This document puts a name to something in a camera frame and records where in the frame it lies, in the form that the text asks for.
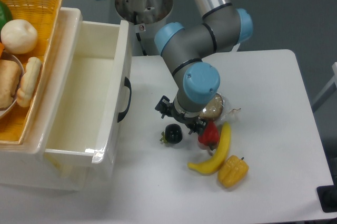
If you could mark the white drawer cabinet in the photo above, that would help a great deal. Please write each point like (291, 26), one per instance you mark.
(28, 164)

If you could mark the orange item in basket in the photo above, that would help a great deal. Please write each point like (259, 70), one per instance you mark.
(1, 48)

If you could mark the tan bread loaf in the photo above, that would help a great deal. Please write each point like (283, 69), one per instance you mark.
(10, 73)

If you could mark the white frame at right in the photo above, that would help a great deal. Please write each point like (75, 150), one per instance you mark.
(326, 92)

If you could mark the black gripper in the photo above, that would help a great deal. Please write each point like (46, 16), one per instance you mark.
(191, 121)

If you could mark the wrapped bread slice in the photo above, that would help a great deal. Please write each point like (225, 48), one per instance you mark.
(219, 110)

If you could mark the dark purple mangosteen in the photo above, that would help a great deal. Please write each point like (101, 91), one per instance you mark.
(172, 134)

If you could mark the yellow banana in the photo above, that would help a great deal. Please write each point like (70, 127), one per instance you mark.
(214, 163)

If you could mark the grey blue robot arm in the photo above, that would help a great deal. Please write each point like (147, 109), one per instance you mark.
(183, 50)

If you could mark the green vegetable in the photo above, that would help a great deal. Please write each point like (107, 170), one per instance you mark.
(5, 14)

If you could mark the white round bun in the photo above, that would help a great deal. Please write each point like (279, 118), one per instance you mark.
(19, 36)

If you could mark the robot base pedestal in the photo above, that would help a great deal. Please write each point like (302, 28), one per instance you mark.
(147, 17)

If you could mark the beige bone-shaped bread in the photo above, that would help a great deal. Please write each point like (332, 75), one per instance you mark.
(28, 82)

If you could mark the yellow bell pepper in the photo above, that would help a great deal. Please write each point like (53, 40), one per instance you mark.
(232, 171)

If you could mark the grey bowl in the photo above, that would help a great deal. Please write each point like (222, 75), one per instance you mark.
(10, 57)

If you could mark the black drawer handle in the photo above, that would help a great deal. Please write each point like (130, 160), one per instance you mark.
(127, 100)

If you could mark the red bell pepper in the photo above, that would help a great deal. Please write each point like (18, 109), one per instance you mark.
(210, 137)

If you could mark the black device at edge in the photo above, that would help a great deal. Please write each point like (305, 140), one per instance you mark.
(327, 198)

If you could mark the white plastic drawer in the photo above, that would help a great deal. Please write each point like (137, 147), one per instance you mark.
(85, 130)

